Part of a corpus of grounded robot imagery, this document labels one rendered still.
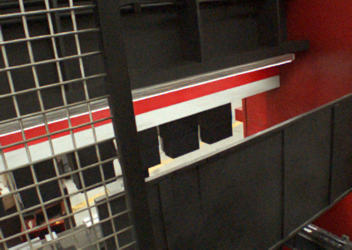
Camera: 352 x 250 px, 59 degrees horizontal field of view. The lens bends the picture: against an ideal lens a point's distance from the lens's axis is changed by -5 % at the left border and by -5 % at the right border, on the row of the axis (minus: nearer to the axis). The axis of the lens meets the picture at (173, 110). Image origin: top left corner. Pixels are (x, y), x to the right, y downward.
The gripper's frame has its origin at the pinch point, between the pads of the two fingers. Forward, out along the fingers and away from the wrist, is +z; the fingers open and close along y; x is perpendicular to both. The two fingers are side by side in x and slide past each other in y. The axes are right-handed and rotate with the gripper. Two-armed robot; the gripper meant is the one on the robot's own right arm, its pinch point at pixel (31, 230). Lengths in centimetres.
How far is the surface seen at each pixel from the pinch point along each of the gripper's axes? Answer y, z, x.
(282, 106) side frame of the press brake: 37, -34, 132
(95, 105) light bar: 77, -52, 30
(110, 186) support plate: 25.7, -16.9, 38.4
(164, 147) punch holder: 39, -30, 62
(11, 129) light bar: 80, -50, 7
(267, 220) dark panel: 86, -6, 74
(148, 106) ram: 51, -48, 55
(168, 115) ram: 48, -43, 63
